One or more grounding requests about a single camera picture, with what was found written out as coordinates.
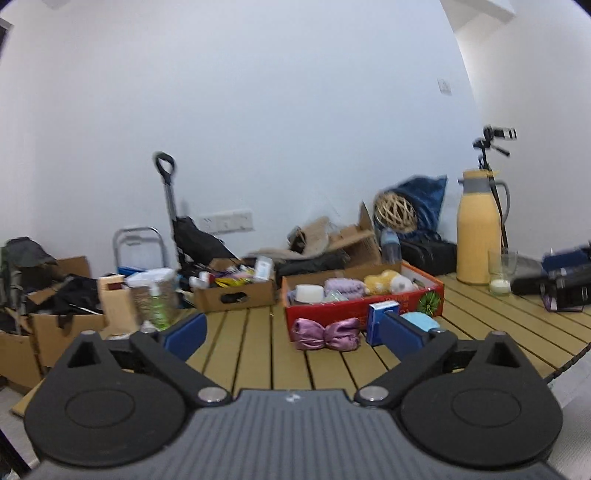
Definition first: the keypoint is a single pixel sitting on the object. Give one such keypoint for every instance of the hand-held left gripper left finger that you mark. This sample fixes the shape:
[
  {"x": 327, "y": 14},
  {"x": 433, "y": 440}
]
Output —
[{"x": 184, "y": 333}]

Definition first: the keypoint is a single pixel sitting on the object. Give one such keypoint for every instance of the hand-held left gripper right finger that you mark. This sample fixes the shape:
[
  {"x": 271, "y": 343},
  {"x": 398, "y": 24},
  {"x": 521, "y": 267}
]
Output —
[{"x": 402, "y": 333}]

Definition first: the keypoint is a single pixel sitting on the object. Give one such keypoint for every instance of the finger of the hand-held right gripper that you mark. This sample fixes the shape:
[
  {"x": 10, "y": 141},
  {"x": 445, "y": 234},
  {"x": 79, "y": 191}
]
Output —
[{"x": 528, "y": 286}]

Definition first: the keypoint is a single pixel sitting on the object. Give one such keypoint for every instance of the light blue plush toy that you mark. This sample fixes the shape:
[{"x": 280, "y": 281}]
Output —
[{"x": 422, "y": 319}]

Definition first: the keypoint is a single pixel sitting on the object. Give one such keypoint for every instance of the red cardboard box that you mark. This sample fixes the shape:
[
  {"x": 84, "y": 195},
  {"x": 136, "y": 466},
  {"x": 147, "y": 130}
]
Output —
[{"x": 332, "y": 313}]

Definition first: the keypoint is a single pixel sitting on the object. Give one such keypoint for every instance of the blue and white small carton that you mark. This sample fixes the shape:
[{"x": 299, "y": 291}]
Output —
[{"x": 376, "y": 323}]

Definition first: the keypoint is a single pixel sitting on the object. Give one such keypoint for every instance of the small white candle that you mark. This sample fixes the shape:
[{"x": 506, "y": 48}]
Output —
[{"x": 500, "y": 288}]

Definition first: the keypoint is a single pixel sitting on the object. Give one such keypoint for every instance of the clear drinking glass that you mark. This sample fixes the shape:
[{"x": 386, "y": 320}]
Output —
[{"x": 503, "y": 263}]

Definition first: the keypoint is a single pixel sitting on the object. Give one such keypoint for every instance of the clear plastic bag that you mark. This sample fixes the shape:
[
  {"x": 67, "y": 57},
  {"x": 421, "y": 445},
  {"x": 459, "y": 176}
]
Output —
[{"x": 154, "y": 295}]

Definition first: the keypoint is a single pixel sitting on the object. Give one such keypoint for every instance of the yellow plush toy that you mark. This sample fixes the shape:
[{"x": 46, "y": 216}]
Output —
[{"x": 385, "y": 282}]

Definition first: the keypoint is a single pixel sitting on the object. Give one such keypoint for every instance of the low cardboard box with clutter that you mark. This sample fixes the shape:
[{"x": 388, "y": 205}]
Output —
[{"x": 235, "y": 295}]

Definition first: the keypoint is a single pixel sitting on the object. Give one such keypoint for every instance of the yellow thermos jug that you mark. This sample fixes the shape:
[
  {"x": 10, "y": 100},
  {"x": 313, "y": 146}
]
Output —
[{"x": 478, "y": 235}]

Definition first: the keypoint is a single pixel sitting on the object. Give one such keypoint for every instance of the light wooden box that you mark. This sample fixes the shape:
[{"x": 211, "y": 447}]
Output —
[{"x": 117, "y": 307}]

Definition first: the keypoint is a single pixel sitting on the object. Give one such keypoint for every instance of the purple knitted cloth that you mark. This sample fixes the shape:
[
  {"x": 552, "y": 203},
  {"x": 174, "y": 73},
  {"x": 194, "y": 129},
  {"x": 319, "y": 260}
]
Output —
[{"x": 344, "y": 287}]

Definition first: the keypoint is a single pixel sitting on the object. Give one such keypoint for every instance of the blue flat box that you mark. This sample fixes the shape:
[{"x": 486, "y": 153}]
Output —
[{"x": 134, "y": 271}]

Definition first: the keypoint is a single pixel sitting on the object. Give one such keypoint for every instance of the black carrying case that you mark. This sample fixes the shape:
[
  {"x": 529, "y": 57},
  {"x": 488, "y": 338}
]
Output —
[{"x": 429, "y": 256}]

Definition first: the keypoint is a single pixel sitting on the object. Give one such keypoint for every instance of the blue water bottle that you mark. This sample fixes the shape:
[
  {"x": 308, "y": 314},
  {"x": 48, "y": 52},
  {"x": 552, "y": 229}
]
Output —
[{"x": 390, "y": 247}]

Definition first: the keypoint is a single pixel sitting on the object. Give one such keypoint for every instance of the open brown cardboard box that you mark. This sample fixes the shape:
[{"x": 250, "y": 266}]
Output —
[{"x": 358, "y": 244}]

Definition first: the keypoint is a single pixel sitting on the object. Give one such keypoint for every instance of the white plastic bottle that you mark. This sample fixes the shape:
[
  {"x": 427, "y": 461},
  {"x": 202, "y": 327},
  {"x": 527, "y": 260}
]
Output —
[{"x": 262, "y": 268}]

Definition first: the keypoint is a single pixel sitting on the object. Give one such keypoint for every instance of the black folded fabric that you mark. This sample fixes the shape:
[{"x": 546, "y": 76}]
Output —
[{"x": 314, "y": 265}]

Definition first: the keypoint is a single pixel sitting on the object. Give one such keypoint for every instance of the black clothing pile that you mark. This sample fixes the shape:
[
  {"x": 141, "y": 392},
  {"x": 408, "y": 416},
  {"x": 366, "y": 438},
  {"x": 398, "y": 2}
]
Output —
[{"x": 69, "y": 295}]

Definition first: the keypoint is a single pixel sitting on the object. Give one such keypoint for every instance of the woven rattan ball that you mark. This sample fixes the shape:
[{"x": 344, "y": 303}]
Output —
[{"x": 395, "y": 211}]

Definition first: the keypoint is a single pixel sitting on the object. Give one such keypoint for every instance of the dark blue fabric bag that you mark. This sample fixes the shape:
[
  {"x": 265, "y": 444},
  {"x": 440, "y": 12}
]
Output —
[{"x": 429, "y": 203}]

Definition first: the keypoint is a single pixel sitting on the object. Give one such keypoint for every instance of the large brown cardboard box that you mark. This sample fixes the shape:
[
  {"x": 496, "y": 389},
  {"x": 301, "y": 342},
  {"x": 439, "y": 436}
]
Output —
[{"x": 55, "y": 341}]

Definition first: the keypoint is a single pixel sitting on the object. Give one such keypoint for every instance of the dark backpack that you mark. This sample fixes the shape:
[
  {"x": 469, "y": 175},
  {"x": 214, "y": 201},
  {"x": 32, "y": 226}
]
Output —
[{"x": 21, "y": 263}]

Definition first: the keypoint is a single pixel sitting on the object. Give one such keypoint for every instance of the metal folding cart frame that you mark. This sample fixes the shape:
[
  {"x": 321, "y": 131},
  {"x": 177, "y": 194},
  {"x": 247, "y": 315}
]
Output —
[{"x": 138, "y": 231}]

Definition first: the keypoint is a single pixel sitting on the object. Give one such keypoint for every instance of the white wall socket strip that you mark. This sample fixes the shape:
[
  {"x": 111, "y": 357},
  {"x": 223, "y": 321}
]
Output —
[{"x": 227, "y": 221}]

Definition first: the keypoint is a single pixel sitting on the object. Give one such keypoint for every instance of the black tripod with camera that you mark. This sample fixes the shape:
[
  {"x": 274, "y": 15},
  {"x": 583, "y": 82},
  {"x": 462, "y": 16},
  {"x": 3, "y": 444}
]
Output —
[{"x": 485, "y": 143}]

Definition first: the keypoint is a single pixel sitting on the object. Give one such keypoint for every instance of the white wall switch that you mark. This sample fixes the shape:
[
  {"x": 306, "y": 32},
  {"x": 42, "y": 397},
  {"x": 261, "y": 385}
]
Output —
[{"x": 445, "y": 86}]

